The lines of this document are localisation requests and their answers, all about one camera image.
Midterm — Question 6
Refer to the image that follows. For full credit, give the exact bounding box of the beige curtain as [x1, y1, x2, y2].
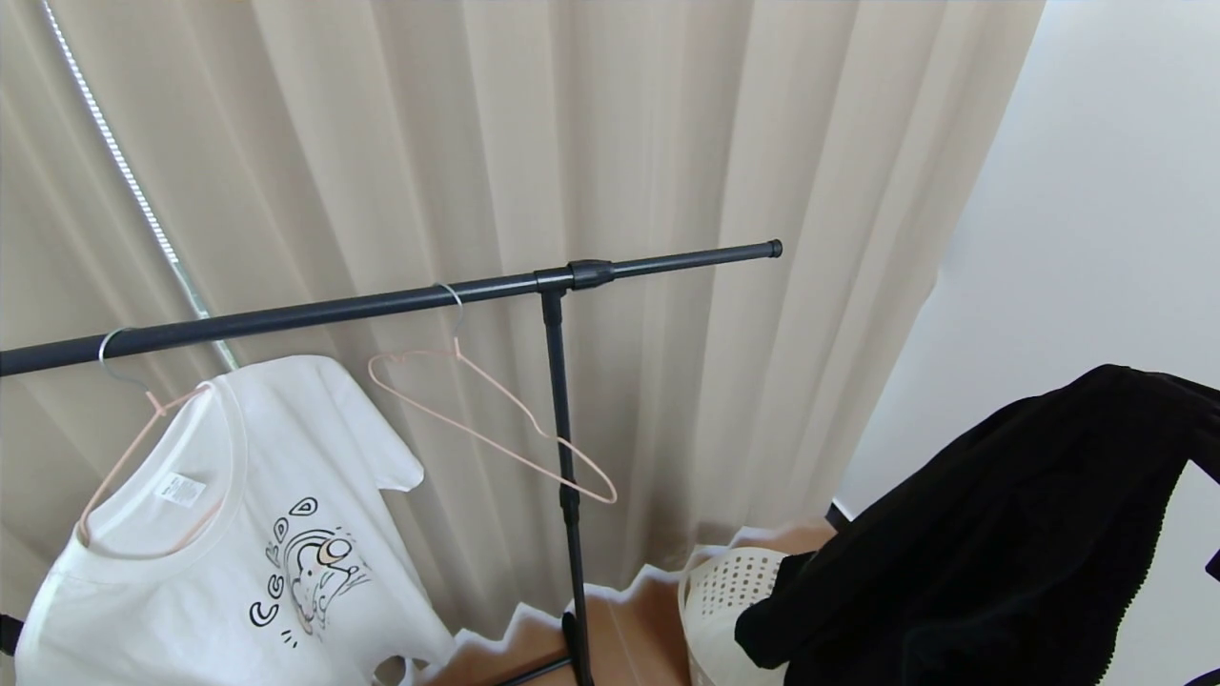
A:
[0, 0, 1047, 658]

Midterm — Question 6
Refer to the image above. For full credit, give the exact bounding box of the pink clothes hanger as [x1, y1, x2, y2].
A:
[368, 282, 620, 506]
[76, 327, 230, 561]

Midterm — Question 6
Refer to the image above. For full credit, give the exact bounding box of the white printed t-shirt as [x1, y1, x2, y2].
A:
[14, 354, 458, 686]

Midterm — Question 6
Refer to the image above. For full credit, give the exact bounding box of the black clothes rack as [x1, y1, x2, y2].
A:
[0, 238, 784, 686]

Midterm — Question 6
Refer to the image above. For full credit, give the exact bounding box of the black garment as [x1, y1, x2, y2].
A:
[734, 364, 1220, 686]

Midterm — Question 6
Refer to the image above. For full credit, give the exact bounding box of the white laundry basket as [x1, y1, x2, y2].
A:
[679, 545, 794, 686]

